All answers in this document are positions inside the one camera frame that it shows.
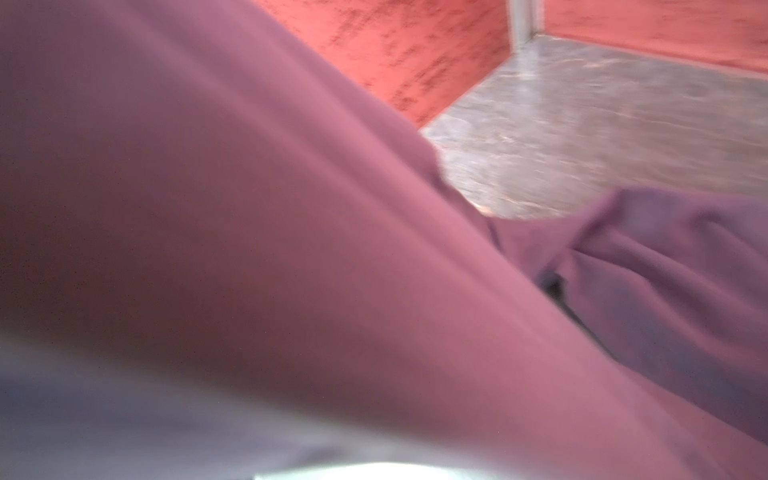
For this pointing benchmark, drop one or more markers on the left corner aluminium post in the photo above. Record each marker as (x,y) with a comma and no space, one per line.
(525,21)

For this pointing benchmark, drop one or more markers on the purple trousers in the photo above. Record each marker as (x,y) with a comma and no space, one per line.
(220,257)

